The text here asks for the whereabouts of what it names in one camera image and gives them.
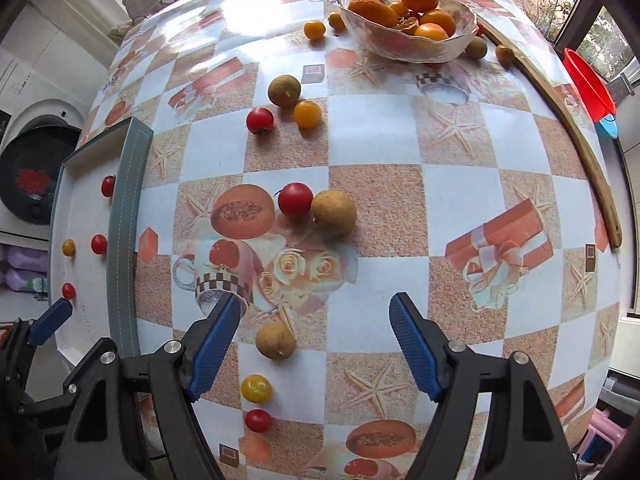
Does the purple detergent bottle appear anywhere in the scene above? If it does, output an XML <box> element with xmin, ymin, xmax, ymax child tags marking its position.
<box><xmin>4</xmin><ymin>269</ymin><xmax>50</xmax><ymax>293</ymax></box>
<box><xmin>5</xmin><ymin>246</ymin><xmax>50</xmax><ymax>271</ymax></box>

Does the printed checkered tablecloth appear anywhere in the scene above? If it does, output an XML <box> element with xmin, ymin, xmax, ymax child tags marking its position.
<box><xmin>75</xmin><ymin>0</ymin><xmax>626</xmax><ymax>480</ymax></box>

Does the white washing machine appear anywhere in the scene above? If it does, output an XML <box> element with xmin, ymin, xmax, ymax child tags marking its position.
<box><xmin>0</xmin><ymin>100</ymin><xmax>86</xmax><ymax>233</ymax></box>

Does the clear glass bowl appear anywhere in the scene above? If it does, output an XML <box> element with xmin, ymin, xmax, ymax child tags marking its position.
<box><xmin>336</xmin><ymin>0</ymin><xmax>479</xmax><ymax>64</ymax></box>

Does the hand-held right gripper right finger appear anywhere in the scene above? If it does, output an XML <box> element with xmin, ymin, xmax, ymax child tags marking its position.
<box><xmin>389</xmin><ymin>292</ymin><xmax>580</xmax><ymax>480</ymax></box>

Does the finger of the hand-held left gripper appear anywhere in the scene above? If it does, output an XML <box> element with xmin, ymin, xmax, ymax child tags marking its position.
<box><xmin>7</xmin><ymin>297</ymin><xmax>75</xmax><ymax>382</ymax></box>

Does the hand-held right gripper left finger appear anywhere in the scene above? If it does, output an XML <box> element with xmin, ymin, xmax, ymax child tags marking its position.
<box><xmin>52</xmin><ymin>292</ymin><xmax>244</xmax><ymax>480</ymax></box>

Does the pink plastic stool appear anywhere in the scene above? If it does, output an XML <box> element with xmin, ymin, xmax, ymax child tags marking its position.
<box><xmin>582</xmin><ymin>410</ymin><xmax>631</xmax><ymax>466</ymax></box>

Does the white tray with grey rim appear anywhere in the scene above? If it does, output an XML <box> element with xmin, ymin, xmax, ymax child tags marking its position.
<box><xmin>48</xmin><ymin>116</ymin><xmax>154</xmax><ymax>361</ymax></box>

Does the red plastic basin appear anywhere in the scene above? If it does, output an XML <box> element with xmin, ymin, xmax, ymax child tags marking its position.
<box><xmin>561</xmin><ymin>47</ymin><xmax>617</xmax><ymax>122</ymax></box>

